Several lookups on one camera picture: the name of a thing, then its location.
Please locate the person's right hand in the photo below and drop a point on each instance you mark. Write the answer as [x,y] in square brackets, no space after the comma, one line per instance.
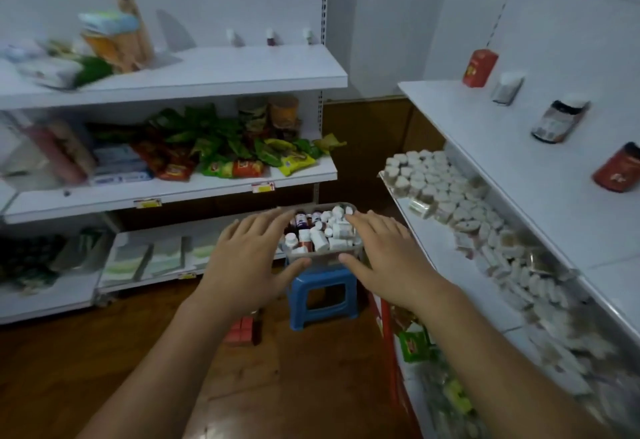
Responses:
[400,268]

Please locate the person's left hand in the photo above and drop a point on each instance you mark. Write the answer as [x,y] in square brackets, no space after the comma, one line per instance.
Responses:
[245,268]

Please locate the clear plastic bin of bottles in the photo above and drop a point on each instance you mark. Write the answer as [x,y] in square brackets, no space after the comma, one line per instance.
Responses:
[325,259]

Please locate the white metal shelf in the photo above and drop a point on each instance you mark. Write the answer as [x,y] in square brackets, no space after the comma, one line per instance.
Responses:
[225,68]
[500,133]

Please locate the dark bottle orange label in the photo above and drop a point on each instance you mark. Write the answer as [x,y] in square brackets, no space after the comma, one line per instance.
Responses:
[557,121]

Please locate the small red-bottom vials group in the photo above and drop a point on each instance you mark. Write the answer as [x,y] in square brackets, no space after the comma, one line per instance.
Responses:
[270,37]

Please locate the person's left forearm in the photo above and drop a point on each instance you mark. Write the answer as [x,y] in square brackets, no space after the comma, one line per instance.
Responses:
[160,378]

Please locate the person's right forearm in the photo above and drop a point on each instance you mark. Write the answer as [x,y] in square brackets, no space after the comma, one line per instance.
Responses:
[500,378]

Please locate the red carton box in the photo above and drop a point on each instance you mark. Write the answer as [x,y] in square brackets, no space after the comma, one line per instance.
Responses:
[479,68]

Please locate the orange tissue box pack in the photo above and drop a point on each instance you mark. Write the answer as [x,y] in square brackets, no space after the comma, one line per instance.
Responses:
[112,51]

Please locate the small yellow price tag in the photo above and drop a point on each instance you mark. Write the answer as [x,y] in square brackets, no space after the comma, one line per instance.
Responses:
[187,276]

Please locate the blue plastic stool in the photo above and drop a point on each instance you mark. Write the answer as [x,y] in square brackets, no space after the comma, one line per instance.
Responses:
[300,298]

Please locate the red yellow price tag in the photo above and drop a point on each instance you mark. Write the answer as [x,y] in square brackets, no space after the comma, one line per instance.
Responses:
[263,187]
[147,203]

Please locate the pile of mixed packets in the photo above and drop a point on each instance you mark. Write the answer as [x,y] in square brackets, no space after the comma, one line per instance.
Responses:
[425,353]

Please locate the row of pale flat packs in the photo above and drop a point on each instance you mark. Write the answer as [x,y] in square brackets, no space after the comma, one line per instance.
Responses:
[150,258]

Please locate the stack of white heart-lid jars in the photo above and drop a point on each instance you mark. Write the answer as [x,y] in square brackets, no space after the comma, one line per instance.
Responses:
[430,173]

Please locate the pile of snack bags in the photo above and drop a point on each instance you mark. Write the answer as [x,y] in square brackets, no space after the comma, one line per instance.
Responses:
[215,153]

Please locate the green instant noodle cup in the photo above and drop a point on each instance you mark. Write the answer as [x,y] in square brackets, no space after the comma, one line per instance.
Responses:
[252,111]

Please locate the blue tissue packs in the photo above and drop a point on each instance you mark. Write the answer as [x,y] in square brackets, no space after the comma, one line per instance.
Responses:
[120,166]

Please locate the orange instant noodle cup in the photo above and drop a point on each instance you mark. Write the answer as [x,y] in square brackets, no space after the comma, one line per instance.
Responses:
[284,111]

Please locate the dark green pack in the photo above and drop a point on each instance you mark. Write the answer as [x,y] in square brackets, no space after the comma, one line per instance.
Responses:
[30,258]

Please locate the pink packs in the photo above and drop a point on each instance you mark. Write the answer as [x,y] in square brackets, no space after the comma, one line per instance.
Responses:
[55,153]

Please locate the beige paper cup tube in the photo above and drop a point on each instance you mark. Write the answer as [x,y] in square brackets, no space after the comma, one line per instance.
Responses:
[132,18]

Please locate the blue green wipes pack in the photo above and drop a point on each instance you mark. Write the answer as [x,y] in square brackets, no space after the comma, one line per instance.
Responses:
[107,21]

